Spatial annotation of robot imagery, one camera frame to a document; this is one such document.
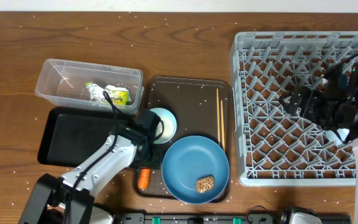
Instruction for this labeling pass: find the orange carrot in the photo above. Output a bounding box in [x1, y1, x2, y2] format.
[137, 169, 151, 190]

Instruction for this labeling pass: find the white bowl with rice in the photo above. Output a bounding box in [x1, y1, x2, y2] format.
[151, 108, 177, 144]

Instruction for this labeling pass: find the yellow snack wrapper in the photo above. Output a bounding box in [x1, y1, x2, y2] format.
[107, 90, 130, 105]

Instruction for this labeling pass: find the light blue plastic cup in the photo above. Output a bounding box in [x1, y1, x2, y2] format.
[324, 129, 349, 146]

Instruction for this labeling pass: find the foil ball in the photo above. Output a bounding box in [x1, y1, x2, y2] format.
[85, 82, 105, 102]

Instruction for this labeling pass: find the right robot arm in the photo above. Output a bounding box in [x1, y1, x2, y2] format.
[279, 62, 358, 223]

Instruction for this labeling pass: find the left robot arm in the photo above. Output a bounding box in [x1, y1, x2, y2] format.
[19, 110, 163, 223]

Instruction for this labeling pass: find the grey plastic dishwasher rack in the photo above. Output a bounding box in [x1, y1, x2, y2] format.
[229, 31, 358, 187]

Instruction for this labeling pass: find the large blue plate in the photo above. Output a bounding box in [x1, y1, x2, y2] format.
[162, 136, 230, 204]

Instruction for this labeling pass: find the brown food chunk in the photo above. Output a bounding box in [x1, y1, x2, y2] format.
[195, 175, 215, 194]

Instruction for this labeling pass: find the right wooden chopstick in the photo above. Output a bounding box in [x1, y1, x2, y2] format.
[220, 100, 226, 152]

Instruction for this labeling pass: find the wooden chopstick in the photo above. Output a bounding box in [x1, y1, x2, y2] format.
[216, 88, 221, 145]
[220, 100, 226, 152]

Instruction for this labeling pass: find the dark brown serving tray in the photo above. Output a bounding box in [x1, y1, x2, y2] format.
[133, 77, 232, 203]

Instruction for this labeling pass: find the left wooden chopstick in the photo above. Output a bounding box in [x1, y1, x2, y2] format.
[216, 88, 221, 145]

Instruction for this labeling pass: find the black plastic tray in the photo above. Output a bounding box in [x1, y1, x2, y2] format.
[37, 107, 134, 168]

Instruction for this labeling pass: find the clear plastic bin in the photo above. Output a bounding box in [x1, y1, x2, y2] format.
[35, 58, 144, 115]

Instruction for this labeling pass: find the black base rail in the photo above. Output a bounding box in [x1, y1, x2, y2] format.
[113, 205, 352, 224]

